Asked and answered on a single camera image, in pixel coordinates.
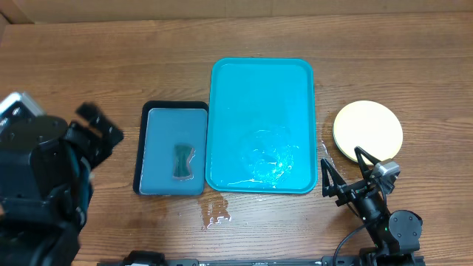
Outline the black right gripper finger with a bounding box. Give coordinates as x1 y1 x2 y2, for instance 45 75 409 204
354 146 380 180
321 158 347 197

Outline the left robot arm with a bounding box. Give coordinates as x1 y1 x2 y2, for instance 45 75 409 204
1 101 123 265

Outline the black water basin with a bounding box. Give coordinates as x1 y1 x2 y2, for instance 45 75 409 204
133 100 208 196

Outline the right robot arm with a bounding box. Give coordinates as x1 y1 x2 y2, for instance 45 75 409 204
321 146 425 265

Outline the teal plastic tray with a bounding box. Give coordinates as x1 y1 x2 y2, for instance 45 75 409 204
205 58 318 194

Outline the small yellow plate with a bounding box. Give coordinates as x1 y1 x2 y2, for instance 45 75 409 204
333 100 404 162

